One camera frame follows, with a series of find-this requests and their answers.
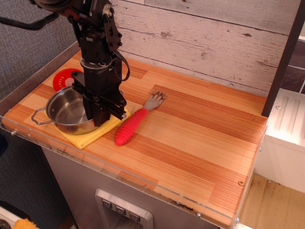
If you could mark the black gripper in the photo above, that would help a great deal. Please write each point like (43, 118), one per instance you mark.
(99, 86)

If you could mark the stainless steel pot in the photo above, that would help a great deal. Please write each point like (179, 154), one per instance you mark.
(66, 111)

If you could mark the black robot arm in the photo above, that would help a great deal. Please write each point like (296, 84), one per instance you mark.
(99, 40)

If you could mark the yellow folded cloth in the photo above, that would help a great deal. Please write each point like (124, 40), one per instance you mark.
(83, 140)

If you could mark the red toy tomato slice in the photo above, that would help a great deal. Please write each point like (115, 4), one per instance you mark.
(64, 78)

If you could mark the grey toy fridge cabinet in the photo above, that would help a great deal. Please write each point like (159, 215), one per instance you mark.
(78, 184)

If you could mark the silver dispenser panel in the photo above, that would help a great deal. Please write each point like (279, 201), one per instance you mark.
(121, 210)

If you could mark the clear acrylic edge guard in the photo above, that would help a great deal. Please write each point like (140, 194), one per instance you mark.
(202, 167)

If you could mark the red-handled metal fork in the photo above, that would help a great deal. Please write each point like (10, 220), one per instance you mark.
(129, 127)

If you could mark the dark right cabinet post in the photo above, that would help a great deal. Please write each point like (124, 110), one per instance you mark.
(285, 59)

